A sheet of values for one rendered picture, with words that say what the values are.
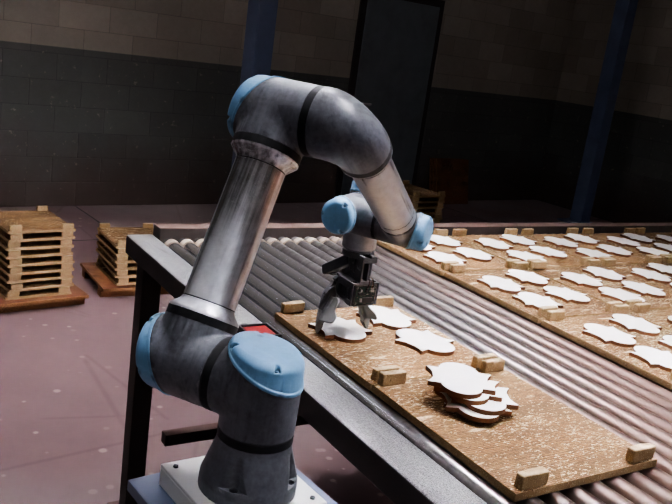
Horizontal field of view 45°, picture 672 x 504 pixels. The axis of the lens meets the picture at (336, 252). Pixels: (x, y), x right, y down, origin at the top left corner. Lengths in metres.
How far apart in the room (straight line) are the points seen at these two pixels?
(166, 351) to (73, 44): 5.58
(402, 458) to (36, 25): 5.58
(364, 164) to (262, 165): 0.16
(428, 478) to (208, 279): 0.48
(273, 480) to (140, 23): 5.90
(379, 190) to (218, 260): 0.32
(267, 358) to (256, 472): 0.17
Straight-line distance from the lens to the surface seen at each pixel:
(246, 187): 1.27
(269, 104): 1.29
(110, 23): 6.80
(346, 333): 1.82
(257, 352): 1.17
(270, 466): 1.22
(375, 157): 1.29
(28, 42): 6.60
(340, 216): 1.61
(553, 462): 1.46
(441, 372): 1.59
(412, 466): 1.39
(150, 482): 1.35
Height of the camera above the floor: 1.57
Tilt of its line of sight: 15 degrees down
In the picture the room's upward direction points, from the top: 8 degrees clockwise
